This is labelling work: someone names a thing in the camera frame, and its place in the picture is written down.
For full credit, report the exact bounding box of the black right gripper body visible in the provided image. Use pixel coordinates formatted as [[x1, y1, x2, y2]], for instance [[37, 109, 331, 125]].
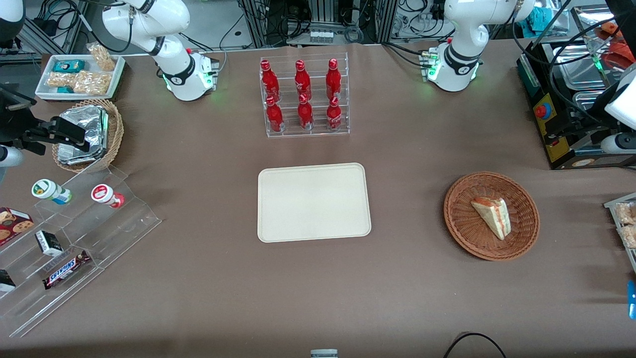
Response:
[[0, 86, 56, 156]]

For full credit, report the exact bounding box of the snickers chocolate bar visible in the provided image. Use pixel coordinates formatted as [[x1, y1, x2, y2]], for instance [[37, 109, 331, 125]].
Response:
[[42, 250, 92, 290]]

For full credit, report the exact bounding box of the teal snack box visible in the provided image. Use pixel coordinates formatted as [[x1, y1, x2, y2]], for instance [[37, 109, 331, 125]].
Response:
[[53, 60, 86, 74]]

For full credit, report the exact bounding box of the steel tray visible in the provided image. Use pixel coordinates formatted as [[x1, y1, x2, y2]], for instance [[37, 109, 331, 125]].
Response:
[[551, 43, 608, 78], [573, 91, 613, 119]]

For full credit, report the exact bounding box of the red cola bottle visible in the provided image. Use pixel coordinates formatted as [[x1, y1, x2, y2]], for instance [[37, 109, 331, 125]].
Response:
[[260, 60, 280, 103], [325, 58, 343, 99], [297, 93, 315, 131], [294, 60, 313, 100], [326, 96, 343, 131], [265, 95, 285, 133]]

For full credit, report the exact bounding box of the clear acrylic stepped shelf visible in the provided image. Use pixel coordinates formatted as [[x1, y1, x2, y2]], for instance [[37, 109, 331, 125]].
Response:
[[0, 165, 162, 339]]

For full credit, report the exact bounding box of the light wicker basket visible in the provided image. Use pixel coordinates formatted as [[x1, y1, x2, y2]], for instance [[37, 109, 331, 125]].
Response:
[[52, 98, 124, 174]]

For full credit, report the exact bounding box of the cream plastic tray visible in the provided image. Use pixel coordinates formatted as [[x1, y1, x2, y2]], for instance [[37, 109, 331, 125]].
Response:
[[257, 163, 372, 243]]

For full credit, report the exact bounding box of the black yellow control box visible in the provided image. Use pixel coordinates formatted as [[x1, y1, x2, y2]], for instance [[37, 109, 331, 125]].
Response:
[[517, 41, 636, 171]]

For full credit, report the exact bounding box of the small black white box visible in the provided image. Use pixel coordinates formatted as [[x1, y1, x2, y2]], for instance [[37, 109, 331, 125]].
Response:
[[35, 230, 64, 258]]

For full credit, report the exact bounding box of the black cable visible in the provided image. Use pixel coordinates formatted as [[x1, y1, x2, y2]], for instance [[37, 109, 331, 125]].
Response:
[[443, 332, 507, 358]]

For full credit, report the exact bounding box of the clear acrylic bottle rack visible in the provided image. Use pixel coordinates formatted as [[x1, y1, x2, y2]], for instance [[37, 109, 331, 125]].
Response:
[[259, 52, 351, 139]]

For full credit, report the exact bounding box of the orange bag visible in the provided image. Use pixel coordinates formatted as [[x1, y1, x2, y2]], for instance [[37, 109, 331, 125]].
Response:
[[595, 22, 636, 71]]

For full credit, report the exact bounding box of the red cookie box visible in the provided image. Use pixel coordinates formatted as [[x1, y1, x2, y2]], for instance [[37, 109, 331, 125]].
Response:
[[0, 207, 34, 247]]

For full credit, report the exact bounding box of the triangle sandwich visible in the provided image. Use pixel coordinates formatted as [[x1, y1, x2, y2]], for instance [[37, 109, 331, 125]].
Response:
[[471, 196, 511, 241]]

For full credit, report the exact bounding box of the round brown wicker basket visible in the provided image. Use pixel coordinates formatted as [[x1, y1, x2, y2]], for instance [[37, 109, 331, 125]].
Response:
[[443, 172, 540, 262]]

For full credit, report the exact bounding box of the aluminium frame rack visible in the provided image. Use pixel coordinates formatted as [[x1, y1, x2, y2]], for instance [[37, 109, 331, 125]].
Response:
[[240, 0, 399, 48]]

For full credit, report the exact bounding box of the white rectangular snack tray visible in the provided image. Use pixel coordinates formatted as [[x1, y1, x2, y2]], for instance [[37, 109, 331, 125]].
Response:
[[35, 54, 126, 101]]

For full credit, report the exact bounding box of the grey tray with snacks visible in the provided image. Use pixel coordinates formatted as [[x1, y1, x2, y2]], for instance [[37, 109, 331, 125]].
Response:
[[604, 192, 636, 274]]

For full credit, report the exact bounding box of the red capped yoghurt bottle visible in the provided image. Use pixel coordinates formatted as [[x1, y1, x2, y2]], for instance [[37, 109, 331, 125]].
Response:
[[91, 184, 125, 209]]

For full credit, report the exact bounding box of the silver foil package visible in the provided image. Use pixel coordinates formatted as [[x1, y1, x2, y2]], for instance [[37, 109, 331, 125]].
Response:
[[57, 105, 110, 166]]

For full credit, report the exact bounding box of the green capped yoghurt bottle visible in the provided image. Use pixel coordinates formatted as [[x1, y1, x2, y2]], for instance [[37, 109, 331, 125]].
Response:
[[31, 179, 73, 205]]

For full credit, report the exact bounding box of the teal cloth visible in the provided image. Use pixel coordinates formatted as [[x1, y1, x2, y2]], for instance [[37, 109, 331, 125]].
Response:
[[526, 6, 549, 31]]

